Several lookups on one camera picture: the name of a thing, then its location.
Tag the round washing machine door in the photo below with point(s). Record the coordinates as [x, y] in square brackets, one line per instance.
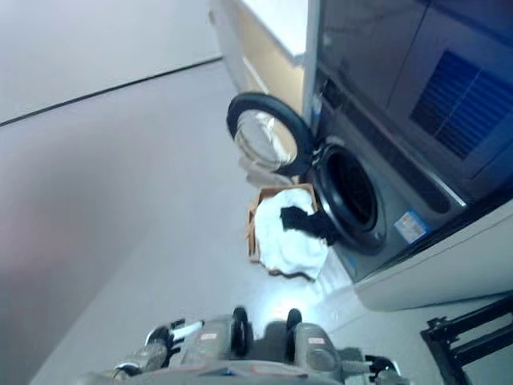
[260, 132]

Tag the silver right robot leg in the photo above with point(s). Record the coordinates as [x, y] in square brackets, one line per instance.
[316, 345]

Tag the silver robot torso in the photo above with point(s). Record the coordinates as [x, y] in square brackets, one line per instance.
[240, 375]

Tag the black right robot foot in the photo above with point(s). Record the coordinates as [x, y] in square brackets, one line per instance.
[293, 329]

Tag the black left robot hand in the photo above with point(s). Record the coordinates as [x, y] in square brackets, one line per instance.
[166, 336]

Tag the black robot foot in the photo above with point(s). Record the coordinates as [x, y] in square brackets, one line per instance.
[240, 329]
[293, 329]

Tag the wooden laundry basket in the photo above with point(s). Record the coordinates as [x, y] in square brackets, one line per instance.
[253, 224]

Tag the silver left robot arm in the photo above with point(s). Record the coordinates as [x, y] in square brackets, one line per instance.
[144, 357]

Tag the white cloth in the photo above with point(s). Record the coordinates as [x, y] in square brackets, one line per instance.
[280, 244]

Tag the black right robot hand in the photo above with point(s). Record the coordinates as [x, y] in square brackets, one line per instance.
[378, 363]

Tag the black left robot foot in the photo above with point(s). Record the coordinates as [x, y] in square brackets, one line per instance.
[240, 329]

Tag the black garment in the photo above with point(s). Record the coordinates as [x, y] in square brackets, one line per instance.
[306, 224]

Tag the black metal frame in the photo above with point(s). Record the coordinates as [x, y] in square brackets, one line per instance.
[445, 345]

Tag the blue energy label sticker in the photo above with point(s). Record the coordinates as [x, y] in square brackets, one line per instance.
[412, 225]

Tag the white cabinet with wooden drawers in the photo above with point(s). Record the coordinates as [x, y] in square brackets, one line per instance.
[260, 48]

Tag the grey front-load washing machine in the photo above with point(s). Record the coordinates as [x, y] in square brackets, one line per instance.
[401, 188]

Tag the dark stacked dryer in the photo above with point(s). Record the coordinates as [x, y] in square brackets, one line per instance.
[384, 60]

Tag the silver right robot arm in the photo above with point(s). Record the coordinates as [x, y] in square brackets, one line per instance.
[360, 371]

